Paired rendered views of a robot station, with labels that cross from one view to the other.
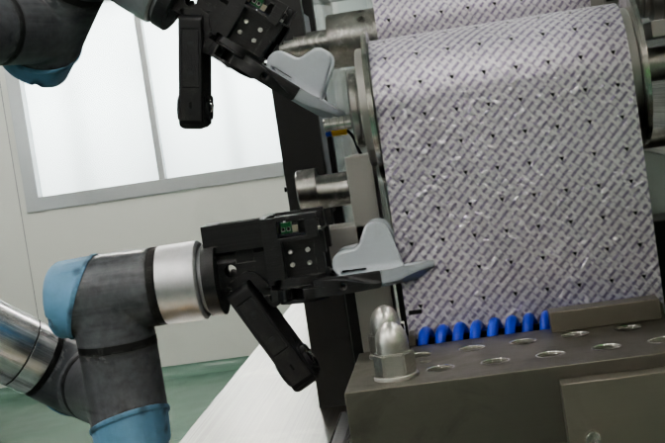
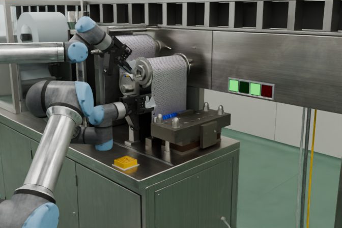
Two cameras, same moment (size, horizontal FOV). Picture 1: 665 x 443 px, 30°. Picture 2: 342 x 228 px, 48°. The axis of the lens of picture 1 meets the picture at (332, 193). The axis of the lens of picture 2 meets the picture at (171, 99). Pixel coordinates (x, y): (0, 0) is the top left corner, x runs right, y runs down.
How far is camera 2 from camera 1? 127 cm
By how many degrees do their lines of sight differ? 51
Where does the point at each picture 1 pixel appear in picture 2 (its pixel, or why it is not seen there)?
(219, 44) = (119, 57)
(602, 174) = (180, 87)
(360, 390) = (176, 130)
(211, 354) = not seen: outside the picture
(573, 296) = (175, 109)
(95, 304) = (107, 116)
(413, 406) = (183, 132)
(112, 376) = (109, 132)
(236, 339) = not seen: outside the picture
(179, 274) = (122, 109)
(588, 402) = (205, 128)
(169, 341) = not seen: outside the picture
